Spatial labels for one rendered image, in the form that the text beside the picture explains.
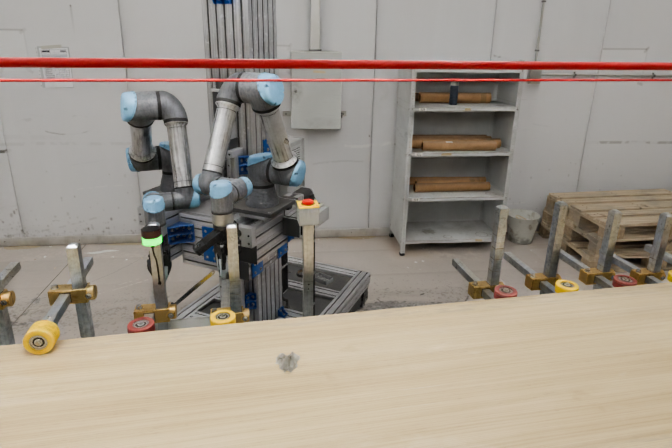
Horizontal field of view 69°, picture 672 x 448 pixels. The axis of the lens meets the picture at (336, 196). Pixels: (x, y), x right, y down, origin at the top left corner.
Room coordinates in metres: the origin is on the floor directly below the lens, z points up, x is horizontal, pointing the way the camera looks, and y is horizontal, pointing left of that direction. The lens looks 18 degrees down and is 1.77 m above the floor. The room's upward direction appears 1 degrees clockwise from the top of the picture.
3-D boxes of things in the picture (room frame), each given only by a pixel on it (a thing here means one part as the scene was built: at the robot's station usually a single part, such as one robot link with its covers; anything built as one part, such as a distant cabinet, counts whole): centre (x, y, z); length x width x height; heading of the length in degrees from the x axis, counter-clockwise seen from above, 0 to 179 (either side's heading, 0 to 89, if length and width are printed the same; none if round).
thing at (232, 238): (1.53, 0.35, 0.92); 0.03 x 0.03 x 0.48; 12
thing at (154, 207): (1.74, 0.69, 1.12); 0.09 x 0.08 x 0.11; 24
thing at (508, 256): (1.81, -0.83, 0.83); 0.43 x 0.03 x 0.04; 12
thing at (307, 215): (1.58, 0.10, 1.18); 0.07 x 0.07 x 0.08; 12
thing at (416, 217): (4.05, -0.97, 0.78); 0.90 x 0.45 x 1.55; 97
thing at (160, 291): (1.48, 0.60, 0.94); 0.03 x 0.03 x 0.48; 12
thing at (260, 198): (2.10, 0.34, 1.09); 0.15 x 0.15 x 0.10
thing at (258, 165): (2.10, 0.33, 1.21); 0.13 x 0.12 x 0.14; 67
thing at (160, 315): (1.47, 0.62, 0.85); 0.13 x 0.06 x 0.05; 102
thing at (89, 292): (1.42, 0.86, 0.95); 0.13 x 0.06 x 0.05; 102
